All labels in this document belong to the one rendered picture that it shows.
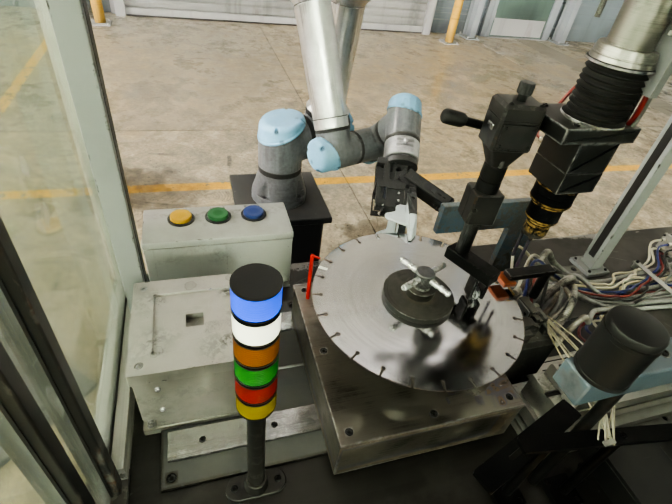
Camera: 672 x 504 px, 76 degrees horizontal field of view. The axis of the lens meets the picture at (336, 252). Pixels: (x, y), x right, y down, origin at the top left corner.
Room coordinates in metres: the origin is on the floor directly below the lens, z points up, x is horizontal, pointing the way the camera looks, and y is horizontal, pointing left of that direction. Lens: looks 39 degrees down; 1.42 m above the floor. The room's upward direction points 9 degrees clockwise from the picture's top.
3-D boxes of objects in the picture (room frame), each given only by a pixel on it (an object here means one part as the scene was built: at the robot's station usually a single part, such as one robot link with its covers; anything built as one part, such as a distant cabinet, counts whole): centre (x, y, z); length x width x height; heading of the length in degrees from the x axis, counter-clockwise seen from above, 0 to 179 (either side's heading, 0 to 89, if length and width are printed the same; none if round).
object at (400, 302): (0.49, -0.14, 0.96); 0.11 x 0.11 x 0.03
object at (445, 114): (0.56, -0.15, 1.21); 0.08 x 0.06 x 0.03; 112
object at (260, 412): (0.26, 0.06, 0.98); 0.05 x 0.04 x 0.03; 22
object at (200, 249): (0.67, 0.24, 0.82); 0.28 x 0.11 x 0.15; 112
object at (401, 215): (0.68, -0.11, 0.96); 0.09 x 0.06 x 0.03; 2
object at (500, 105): (0.54, -0.19, 1.17); 0.06 x 0.05 x 0.20; 103
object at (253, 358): (0.26, 0.06, 1.08); 0.05 x 0.04 x 0.03; 22
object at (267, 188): (1.03, 0.18, 0.80); 0.15 x 0.15 x 0.10
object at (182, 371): (0.42, 0.20, 0.82); 0.18 x 0.18 x 0.15; 22
